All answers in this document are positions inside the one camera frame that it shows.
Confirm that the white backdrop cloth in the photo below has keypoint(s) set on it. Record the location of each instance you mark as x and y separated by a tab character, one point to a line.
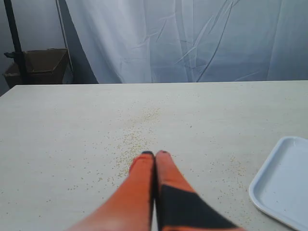
157	41

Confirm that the black stand pole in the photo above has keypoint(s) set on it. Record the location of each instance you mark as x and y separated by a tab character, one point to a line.
17	54

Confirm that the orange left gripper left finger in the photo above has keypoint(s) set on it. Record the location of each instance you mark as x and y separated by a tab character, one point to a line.
130	208

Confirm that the white plastic tray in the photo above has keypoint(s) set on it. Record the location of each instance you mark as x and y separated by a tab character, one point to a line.
280	187

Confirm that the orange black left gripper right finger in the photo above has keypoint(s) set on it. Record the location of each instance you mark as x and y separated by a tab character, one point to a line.
179	207

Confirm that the brown cardboard box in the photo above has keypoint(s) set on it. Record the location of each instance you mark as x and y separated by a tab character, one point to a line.
43	67

